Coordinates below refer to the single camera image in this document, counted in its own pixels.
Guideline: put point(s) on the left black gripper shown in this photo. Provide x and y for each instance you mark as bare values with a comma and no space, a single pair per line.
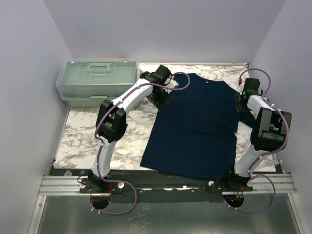
160,103

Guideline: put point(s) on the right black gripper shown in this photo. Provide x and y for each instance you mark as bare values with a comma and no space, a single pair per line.
238,103

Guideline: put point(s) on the navy blue t-shirt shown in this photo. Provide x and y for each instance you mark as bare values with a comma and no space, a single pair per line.
194,135

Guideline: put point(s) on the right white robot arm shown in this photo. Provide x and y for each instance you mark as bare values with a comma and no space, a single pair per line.
269,134

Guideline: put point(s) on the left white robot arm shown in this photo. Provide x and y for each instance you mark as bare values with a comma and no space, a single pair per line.
111,121

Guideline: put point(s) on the translucent green storage box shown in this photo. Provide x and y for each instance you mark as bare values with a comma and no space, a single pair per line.
86,83

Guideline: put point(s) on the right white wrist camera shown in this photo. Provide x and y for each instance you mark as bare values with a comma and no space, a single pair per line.
241,85

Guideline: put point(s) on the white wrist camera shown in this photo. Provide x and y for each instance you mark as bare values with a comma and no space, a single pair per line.
241,85
171,83

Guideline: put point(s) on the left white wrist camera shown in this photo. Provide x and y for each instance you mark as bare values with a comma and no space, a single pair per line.
171,83

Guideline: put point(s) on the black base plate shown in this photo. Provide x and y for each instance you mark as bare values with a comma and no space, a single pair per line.
127,186

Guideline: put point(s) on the aluminium mounting rail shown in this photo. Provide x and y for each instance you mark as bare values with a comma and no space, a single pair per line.
68,186

